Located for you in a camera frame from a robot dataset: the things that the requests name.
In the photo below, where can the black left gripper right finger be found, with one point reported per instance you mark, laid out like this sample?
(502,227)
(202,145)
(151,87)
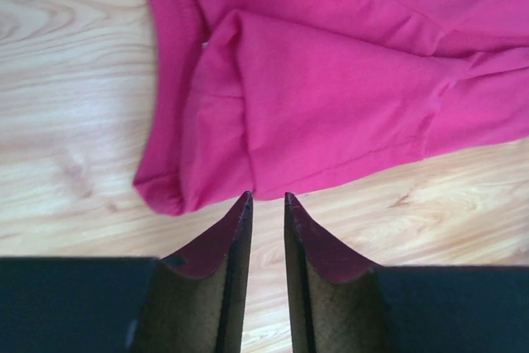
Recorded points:
(334,301)

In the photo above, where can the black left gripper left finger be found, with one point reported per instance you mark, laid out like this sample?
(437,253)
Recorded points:
(196,298)

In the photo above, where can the magenta t shirt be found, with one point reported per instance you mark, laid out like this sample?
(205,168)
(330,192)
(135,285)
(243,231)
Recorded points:
(271,96)

